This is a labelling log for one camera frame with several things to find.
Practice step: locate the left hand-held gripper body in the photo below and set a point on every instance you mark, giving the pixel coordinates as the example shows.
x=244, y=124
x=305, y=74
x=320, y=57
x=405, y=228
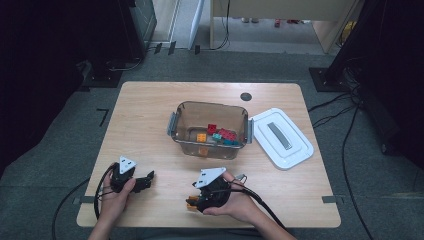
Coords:
x=121, y=176

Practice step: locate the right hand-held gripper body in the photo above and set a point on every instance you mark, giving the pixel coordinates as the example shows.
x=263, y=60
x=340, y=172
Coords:
x=215, y=196

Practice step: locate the blue toy brick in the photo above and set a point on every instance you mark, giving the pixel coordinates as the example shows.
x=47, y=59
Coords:
x=236, y=143
x=227, y=142

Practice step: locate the light teal toy brick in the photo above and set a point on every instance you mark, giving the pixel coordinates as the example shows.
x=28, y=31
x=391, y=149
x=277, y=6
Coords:
x=217, y=136

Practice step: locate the red long toy brick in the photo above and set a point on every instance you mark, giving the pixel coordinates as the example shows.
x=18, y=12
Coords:
x=227, y=134

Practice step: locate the red square toy brick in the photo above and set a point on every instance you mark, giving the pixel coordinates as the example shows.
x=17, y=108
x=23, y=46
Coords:
x=212, y=129

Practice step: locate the clear plastic storage box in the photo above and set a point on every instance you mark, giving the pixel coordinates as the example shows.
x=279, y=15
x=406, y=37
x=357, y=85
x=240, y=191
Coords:
x=186, y=115

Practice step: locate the person's right hand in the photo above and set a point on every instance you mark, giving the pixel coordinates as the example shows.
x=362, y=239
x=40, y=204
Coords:
x=238, y=206

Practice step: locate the person's left hand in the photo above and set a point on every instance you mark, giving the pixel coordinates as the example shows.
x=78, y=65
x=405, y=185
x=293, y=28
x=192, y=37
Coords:
x=115, y=205

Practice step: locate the grey tape strip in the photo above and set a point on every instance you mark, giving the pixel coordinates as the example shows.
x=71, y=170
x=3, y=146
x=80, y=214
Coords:
x=82, y=200
x=331, y=199

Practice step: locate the white plastic box lid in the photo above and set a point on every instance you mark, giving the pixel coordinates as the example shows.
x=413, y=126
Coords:
x=300, y=150

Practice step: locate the black stand base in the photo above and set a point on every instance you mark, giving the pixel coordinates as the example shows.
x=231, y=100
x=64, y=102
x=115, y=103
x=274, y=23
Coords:
x=325, y=81
x=103, y=78

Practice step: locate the round dark table grommet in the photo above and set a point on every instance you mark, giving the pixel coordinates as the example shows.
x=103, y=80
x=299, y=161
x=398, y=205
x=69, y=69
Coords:
x=246, y=96

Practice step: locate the black curtain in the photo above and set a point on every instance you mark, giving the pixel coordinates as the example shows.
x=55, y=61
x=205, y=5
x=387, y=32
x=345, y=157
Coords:
x=40, y=66
x=393, y=66

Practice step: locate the dark cabinet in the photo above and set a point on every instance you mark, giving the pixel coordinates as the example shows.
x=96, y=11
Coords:
x=143, y=23

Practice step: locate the white board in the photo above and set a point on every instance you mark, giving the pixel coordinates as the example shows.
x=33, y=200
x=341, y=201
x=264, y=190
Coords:
x=197, y=23

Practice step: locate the light wooden desk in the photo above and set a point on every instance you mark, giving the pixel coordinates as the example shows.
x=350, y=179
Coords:
x=283, y=8

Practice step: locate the yellow object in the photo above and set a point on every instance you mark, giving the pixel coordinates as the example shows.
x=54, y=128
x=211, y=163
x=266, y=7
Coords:
x=348, y=31

